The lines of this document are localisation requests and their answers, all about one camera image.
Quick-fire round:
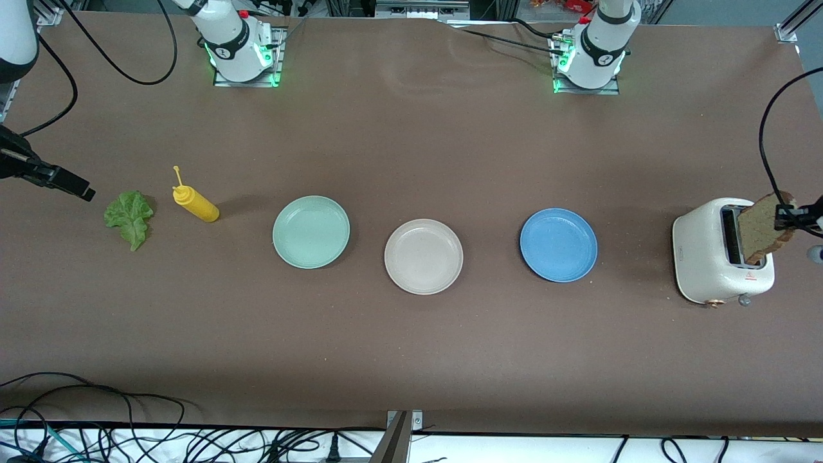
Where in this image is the brown bread slice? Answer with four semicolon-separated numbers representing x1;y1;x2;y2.
737;191;797;266

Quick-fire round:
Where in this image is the grey metal device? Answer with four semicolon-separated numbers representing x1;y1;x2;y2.
375;0;472;21

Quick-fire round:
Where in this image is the beige plate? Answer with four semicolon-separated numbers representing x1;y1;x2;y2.
384;218;464;296

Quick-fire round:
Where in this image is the blue plate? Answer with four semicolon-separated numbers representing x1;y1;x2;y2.
520;207;599;283

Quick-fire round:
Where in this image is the aluminium profile post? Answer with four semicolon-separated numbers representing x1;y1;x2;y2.
384;410;425;463

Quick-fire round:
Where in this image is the white toaster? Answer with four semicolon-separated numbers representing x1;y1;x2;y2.
672;197;776;307

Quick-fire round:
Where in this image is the yellow squeeze bottle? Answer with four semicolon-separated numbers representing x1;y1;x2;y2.
172;165;221;223

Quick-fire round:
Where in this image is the black base cable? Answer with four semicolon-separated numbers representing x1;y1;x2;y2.
444;18;570;57

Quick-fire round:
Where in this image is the red orange package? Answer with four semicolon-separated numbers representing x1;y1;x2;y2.
529;0;595;15

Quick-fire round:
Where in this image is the green lettuce leaf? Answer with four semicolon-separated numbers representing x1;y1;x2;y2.
103;190;156;252

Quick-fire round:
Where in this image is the mint green plate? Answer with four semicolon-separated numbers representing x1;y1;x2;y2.
272;195;351;269

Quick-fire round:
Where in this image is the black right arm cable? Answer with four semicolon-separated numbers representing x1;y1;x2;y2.
19;0;179;137

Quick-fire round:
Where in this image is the teal floor cable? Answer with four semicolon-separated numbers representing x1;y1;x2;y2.
0;418;87;463

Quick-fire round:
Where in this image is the aluminium corner bracket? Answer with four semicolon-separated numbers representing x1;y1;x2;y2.
775;0;823;44

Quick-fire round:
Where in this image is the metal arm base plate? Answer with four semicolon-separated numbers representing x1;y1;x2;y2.
550;35;621;96
213;26;287;88

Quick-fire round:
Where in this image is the long black floor cable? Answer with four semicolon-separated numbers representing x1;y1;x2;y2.
0;371;188;428

